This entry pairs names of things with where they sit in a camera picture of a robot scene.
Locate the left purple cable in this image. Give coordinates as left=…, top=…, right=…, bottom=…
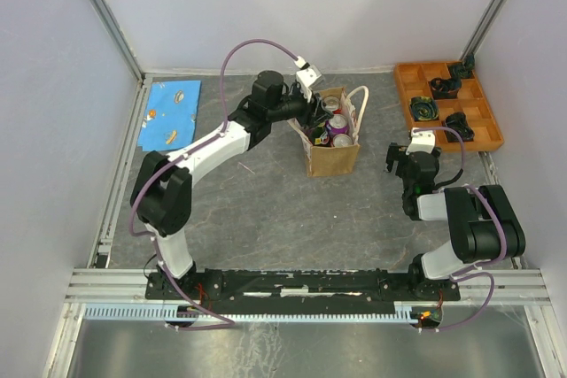
left=127, top=38, right=307, bottom=332

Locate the rolled black sock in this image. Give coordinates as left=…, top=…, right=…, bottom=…
left=443, top=112, right=475, bottom=142

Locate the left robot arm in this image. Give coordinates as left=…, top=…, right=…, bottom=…
left=130, top=66, right=330, bottom=298

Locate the purple cable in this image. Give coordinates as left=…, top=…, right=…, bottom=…
left=127, top=38, right=307, bottom=332
left=424, top=126, right=509, bottom=334

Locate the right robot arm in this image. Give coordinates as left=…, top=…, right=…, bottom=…
left=385, top=143, right=526, bottom=299

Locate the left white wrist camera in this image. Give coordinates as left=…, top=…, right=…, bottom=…
left=294, top=56, right=322, bottom=103

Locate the rolled blue yellow sock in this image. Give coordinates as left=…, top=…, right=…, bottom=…
left=409, top=96, right=439, bottom=122

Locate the green glass bottle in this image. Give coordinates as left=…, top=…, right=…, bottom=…
left=308, top=123, right=330, bottom=147

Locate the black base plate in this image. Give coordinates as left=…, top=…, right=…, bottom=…
left=144, top=267, right=462, bottom=315

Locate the red soda can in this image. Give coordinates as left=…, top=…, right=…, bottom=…
left=322, top=96, right=341, bottom=114

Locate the silver top soda can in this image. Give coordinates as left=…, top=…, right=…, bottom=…
left=331, top=134, right=353, bottom=148

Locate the rolled dark sock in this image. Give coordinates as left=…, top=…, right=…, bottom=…
left=429, top=77, right=462, bottom=100
left=447, top=53, right=476, bottom=80

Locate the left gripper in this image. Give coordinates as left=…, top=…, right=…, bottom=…
left=268, top=84, right=334, bottom=131

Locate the aluminium frame rail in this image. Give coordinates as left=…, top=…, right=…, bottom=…
left=65, top=269, right=550, bottom=305

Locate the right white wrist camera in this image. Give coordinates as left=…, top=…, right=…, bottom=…
left=406, top=127, right=436, bottom=155

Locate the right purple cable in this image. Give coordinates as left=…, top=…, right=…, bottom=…
left=424, top=126, right=509, bottom=334

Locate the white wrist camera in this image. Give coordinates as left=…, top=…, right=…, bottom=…
left=294, top=56, right=322, bottom=103
left=406, top=127, right=436, bottom=155

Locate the blue patterned cloth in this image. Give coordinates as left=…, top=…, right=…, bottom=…
left=137, top=80, right=201, bottom=152

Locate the orange wooden divider tray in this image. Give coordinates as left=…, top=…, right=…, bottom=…
left=393, top=61, right=504, bottom=152

